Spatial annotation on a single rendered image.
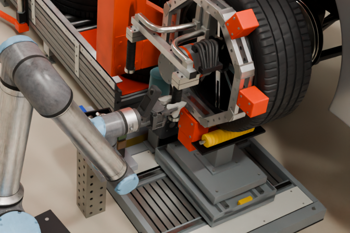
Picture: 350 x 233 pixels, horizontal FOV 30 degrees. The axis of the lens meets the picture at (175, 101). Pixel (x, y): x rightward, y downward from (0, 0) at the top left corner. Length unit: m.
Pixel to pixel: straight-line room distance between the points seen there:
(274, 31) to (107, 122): 0.69
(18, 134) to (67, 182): 1.21
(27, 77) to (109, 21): 1.11
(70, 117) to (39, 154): 1.48
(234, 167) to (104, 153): 1.10
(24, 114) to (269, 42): 0.93
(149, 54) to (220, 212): 0.80
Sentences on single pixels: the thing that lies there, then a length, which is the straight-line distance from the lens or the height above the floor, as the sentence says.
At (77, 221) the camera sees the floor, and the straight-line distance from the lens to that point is 3.07.
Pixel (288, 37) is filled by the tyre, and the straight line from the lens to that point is 2.46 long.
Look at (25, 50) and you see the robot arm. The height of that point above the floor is 1.24.
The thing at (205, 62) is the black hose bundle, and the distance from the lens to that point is 2.34.
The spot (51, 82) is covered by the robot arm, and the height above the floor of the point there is 1.20.
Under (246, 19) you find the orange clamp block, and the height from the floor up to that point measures 1.14.
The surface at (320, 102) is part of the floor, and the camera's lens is 3.99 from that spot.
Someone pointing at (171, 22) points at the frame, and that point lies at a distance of 2.80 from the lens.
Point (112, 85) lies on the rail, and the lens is 3.24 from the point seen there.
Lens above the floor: 2.29
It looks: 37 degrees down
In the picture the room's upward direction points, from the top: 7 degrees clockwise
